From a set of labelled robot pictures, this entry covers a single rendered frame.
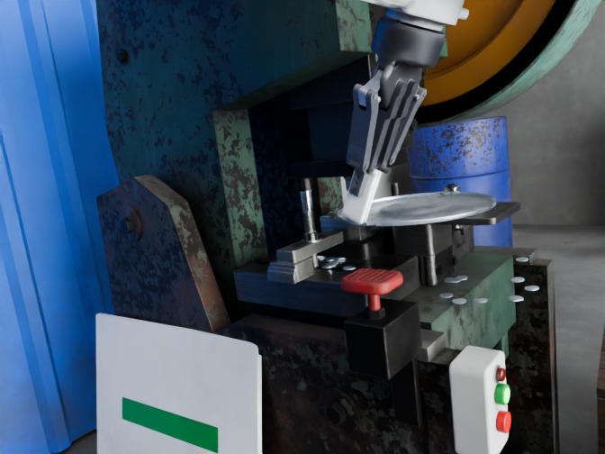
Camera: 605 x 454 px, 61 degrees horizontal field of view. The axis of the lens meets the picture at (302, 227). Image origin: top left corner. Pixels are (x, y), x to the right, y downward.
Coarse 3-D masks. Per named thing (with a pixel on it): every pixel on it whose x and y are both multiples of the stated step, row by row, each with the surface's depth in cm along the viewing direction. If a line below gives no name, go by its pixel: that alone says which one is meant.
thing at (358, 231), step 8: (328, 216) 101; (328, 224) 101; (336, 224) 100; (344, 224) 99; (352, 224) 98; (344, 232) 99; (352, 232) 98; (360, 232) 97; (368, 232) 99; (376, 232) 102; (344, 240) 100; (352, 240) 98; (360, 240) 97
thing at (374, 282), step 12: (348, 276) 67; (360, 276) 66; (372, 276) 66; (384, 276) 65; (396, 276) 65; (348, 288) 65; (360, 288) 64; (372, 288) 63; (384, 288) 63; (372, 300) 66
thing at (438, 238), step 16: (496, 208) 88; (512, 208) 88; (432, 224) 91; (448, 224) 97; (464, 224) 84; (480, 224) 83; (400, 240) 95; (416, 240) 93; (432, 240) 92; (448, 240) 97; (432, 256) 92; (448, 256) 97; (432, 272) 92; (448, 272) 97
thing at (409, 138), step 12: (384, 12) 95; (312, 108) 97; (324, 108) 96; (336, 108) 94; (348, 108) 92; (312, 120) 98; (324, 120) 96; (336, 120) 95; (348, 120) 93; (312, 132) 99; (324, 132) 97; (336, 132) 95; (348, 132) 94; (408, 132) 97; (312, 144) 99; (324, 144) 97; (336, 144) 96; (408, 144) 97; (312, 156) 100; (324, 156) 98; (336, 156) 96
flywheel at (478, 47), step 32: (480, 0) 116; (512, 0) 112; (544, 0) 105; (448, 32) 122; (480, 32) 118; (512, 32) 110; (544, 32) 111; (448, 64) 124; (480, 64) 116; (512, 64) 115; (448, 96) 122
